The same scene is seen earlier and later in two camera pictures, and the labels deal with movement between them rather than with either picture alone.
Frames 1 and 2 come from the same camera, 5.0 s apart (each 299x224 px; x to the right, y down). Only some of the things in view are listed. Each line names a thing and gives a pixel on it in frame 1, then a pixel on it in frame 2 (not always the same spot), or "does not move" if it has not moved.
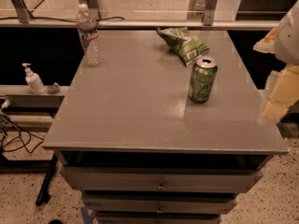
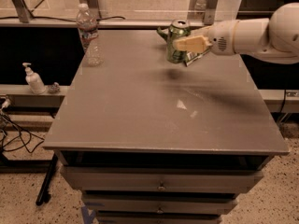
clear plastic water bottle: x=87 y=28 does not move
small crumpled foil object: x=53 y=89 does not move
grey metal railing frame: x=209 y=21 does not move
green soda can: x=203 y=79 -> x=179 y=28
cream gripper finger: x=283 y=94 -> x=194 y=44
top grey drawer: x=134 y=178 does not move
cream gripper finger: x=267 y=44 -> x=201 y=32
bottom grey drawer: x=160 y=218 does not move
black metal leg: x=47 y=179 does not move
